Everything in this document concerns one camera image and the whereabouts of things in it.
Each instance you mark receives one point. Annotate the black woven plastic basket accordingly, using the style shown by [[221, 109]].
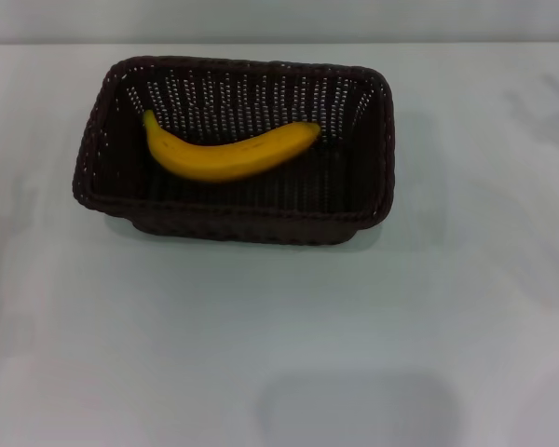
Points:
[[261, 205]]

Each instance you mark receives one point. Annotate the yellow banana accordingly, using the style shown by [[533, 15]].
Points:
[[223, 160]]

